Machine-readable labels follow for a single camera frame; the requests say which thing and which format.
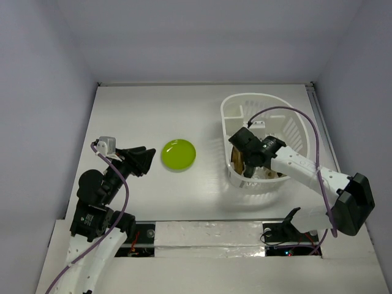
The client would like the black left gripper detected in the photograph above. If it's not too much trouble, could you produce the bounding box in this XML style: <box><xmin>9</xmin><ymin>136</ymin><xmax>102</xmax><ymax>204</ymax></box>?
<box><xmin>102</xmin><ymin>145</ymin><xmax>156</xmax><ymax>202</ymax></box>

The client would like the yellow patterned plate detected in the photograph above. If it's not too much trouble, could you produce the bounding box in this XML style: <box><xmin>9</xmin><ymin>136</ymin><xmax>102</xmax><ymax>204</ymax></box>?
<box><xmin>231</xmin><ymin>147</ymin><xmax>244</xmax><ymax>175</ymax></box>

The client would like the lime green plate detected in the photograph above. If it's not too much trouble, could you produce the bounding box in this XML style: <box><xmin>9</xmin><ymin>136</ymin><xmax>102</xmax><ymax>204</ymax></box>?
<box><xmin>161</xmin><ymin>139</ymin><xmax>197</xmax><ymax>172</ymax></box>

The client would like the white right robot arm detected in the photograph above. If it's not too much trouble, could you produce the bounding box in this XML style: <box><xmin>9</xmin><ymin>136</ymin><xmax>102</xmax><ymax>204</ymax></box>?
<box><xmin>229</xmin><ymin>127</ymin><xmax>375</xmax><ymax>240</ymax></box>

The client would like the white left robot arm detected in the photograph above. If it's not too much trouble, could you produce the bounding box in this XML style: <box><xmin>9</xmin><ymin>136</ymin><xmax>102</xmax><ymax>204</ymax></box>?
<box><xmin>56</xmin><ymin>138</ymin><xmax>156</xmax><ymax>293</ymax></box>

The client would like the white plastic dish rack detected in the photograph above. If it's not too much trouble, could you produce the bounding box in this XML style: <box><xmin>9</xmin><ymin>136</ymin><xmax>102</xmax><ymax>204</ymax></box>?
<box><xmin>220</xmin><ymin>93</ymin><xmax>310</xmax><ymax>192</ymax></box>

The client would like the cream plate with flower print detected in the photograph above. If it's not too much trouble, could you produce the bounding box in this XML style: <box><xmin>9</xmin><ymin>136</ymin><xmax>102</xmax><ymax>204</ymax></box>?
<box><xmin>265</xmin><ymin>169</ymin><xmax>279</xmax><ymax>179</ymax></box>

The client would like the white foam strip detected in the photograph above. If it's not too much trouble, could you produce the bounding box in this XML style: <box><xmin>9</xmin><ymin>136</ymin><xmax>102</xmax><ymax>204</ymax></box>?
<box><xmin>154</xmin><ymin>221</ymin><xmax>265</xmax><ymax>258</ymax></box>

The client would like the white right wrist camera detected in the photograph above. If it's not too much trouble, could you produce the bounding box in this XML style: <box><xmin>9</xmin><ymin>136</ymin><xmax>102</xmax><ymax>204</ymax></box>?
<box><xmin>249</xmin><ymin>121</ymin><xmax>266</xmax><ymax>130</ymax></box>

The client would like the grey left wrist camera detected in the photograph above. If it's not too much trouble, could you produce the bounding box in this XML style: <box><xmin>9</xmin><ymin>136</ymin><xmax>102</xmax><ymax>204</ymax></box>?
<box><xmin>96</xmin><ymin>136</ymin><xmax>116</xmax><ymax>157</ymax></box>

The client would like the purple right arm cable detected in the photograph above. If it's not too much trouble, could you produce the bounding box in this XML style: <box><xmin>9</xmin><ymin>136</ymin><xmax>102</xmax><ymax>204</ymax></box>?
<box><xmin>248</xmin><ymin>105</ymin><xmax>338</xmax><ymax>255</ymax></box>

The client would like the aluminium rail at right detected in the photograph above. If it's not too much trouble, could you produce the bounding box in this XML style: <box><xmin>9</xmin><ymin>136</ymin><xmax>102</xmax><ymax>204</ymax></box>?
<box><xmin>306</xmin><ymin>83</ymin><xmax>341</xmax><ymax>172</ymax></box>

